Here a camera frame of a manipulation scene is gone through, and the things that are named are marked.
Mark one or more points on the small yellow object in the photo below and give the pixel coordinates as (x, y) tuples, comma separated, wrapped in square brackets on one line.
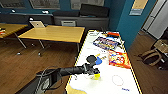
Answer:
[(97, 77)]

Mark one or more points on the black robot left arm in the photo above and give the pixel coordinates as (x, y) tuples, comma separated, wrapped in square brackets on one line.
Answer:
[(66, 71)]

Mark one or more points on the yellow-legged gaming table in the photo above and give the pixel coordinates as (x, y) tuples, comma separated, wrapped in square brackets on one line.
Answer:
[(106, 85)]

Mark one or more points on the open silver laptop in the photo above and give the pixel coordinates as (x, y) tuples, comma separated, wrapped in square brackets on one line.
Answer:
[(37, 24)]

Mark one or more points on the blue round paddle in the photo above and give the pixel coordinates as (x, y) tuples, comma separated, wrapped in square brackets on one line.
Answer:
[(99, 61)]

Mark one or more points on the orange snack bag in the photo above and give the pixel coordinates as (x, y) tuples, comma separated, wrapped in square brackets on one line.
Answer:
[(119, 60)]

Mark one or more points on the colourful game box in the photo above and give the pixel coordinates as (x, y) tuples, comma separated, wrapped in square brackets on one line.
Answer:
[(107, 43)]

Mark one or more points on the white bowl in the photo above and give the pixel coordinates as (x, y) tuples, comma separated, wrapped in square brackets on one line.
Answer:
[(93, 33)]

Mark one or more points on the orange flat box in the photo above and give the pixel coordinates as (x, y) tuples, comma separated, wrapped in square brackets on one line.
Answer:
[(112, 34)]

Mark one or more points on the long wooden table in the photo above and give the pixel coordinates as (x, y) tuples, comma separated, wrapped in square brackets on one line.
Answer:
[(11, 29), (53, 34)]

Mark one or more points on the brown backpack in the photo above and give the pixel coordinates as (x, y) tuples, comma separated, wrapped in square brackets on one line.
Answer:
[(151, 57)]

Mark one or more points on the cardboard box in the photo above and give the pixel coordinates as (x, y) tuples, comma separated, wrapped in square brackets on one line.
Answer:
[(161, 46)]

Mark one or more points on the dark low bench seat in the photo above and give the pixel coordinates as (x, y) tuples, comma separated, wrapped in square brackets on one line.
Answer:
[(16, 18)]

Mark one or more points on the red and black object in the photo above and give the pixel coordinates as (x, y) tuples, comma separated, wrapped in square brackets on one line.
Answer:
[(2, 32)]

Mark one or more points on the glass wall window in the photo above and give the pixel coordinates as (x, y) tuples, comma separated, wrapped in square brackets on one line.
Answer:
[(86, 3), (13, 4), (45, 4)]

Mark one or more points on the yellow wall sign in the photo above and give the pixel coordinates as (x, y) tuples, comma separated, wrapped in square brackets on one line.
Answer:
[(138, 7)]

